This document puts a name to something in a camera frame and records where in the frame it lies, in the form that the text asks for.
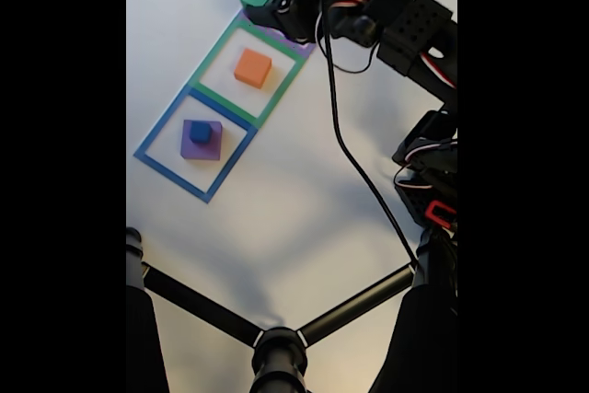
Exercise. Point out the red clamp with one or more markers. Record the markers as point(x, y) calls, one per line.
point(432, 213)

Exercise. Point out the black tripod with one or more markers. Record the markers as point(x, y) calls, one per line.
point(276, 356)

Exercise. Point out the blue square tape frame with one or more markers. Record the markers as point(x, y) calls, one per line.
point(175, 179)

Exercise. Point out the small blue cube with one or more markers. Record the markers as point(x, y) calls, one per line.
point(200, 131)

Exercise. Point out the purple square tape frame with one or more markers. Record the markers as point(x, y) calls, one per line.
point(299, 48)

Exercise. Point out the large purple cube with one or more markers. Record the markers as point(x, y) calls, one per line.
point(202, 151)

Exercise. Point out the green square tape frame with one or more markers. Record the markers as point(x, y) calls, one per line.
point(221, 98)

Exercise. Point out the large orange cube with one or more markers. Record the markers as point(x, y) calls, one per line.
point(252, 66)

